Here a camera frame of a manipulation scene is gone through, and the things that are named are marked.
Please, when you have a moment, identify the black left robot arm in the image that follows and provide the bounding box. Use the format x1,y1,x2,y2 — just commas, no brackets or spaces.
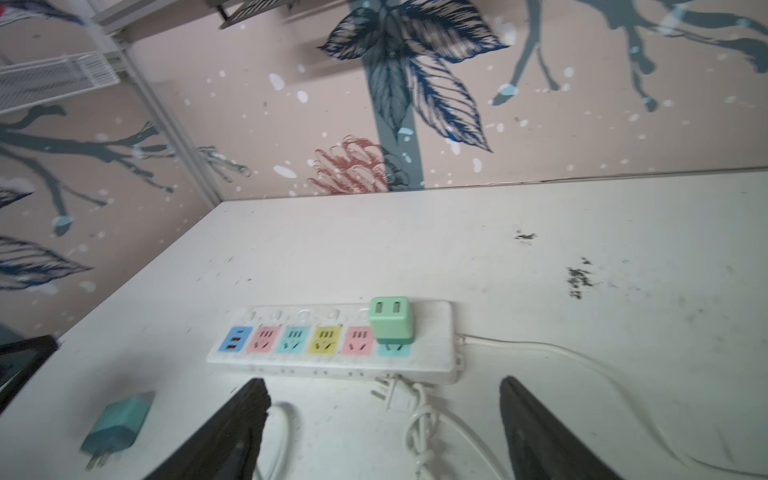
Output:
0,335,59,412

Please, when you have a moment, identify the green plug adapter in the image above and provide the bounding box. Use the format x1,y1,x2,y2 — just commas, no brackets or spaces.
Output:
368,297,415,345

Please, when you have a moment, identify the white hub cable with plug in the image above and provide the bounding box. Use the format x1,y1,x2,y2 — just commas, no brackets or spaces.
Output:
370,374,511,480

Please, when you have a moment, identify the white blue hub cable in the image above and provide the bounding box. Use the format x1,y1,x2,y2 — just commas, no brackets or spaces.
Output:
254,401,301,480

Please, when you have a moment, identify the teal plug adapter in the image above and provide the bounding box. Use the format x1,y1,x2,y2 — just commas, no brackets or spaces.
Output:
80,391,156,471

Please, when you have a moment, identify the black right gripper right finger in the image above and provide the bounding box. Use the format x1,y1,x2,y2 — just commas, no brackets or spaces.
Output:
499,376,621,480

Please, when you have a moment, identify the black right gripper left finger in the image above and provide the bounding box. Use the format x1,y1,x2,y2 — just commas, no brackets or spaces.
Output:
147,378,271,480

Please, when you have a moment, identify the black hanging wire basket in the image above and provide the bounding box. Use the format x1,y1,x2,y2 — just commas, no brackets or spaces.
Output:
206,0,298,29

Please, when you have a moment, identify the white wire mesh shelf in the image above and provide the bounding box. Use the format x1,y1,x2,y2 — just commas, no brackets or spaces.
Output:
1,51,120,114

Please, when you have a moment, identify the white multicolour power strip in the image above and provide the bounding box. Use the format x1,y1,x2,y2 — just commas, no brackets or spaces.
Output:
206,301,464,385

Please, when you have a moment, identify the white power strip cable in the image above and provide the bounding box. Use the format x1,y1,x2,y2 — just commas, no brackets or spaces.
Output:
458,333,768,480

